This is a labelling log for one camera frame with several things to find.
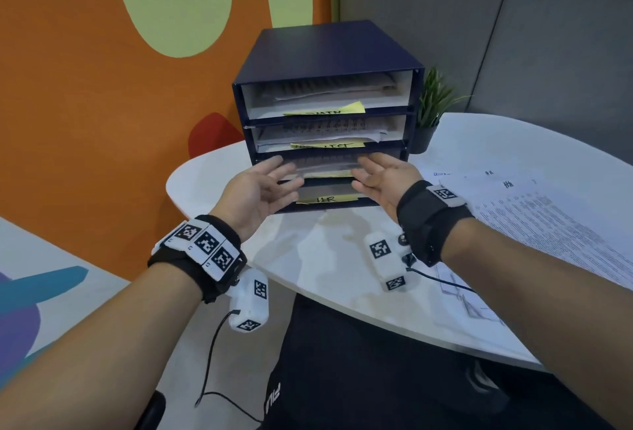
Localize person's right hand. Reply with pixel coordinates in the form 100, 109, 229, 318
350, 152, 424, 223

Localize person's left hand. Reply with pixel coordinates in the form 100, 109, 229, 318
210, 155, 305, 243

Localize person's left forearm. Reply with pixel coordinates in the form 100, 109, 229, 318
0, 261, 206, 430

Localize person's right forearm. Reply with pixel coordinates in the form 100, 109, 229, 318
440, 217, 633, 430

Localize small green potted plant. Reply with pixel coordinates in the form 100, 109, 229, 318
409, 66, 473, 155

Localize printed white paper sheet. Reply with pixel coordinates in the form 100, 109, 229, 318
462, 182, 633, 292
429, 167, 547, 194

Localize navy document tray organizer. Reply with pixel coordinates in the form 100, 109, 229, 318
231, 19, 426, 214

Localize white sheet with line drawing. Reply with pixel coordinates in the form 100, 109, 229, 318
434, 261, 506, 327

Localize person's black trousers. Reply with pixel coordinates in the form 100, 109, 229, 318
257, 293, 615, 430

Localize black chair armrest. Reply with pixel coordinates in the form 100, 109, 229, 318
134, 389, 167, 430

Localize black right wrist strap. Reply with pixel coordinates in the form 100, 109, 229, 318
396, 180, 476, 267

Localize black wrist strap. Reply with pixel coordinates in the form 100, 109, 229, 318
396, 180, 476, 267
147, 214, 248, 305

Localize black left wrist strap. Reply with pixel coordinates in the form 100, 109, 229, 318
147, 214, 248, 305

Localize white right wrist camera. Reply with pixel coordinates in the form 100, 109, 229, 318
365, 231, 419, 293

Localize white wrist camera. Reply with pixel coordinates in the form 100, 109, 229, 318
365, 231, 419, 293
227, 267, 271, 334

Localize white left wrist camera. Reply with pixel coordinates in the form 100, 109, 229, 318
227, 267, 271, 334

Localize black right camera cable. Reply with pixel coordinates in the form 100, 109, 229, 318
403, 254, 478, 295

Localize black camera cable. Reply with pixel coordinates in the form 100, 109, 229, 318
403, 254, 478, 295
194, 309, 264, 424

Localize black left camera cable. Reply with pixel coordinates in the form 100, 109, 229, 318
194, 309, 264, 424

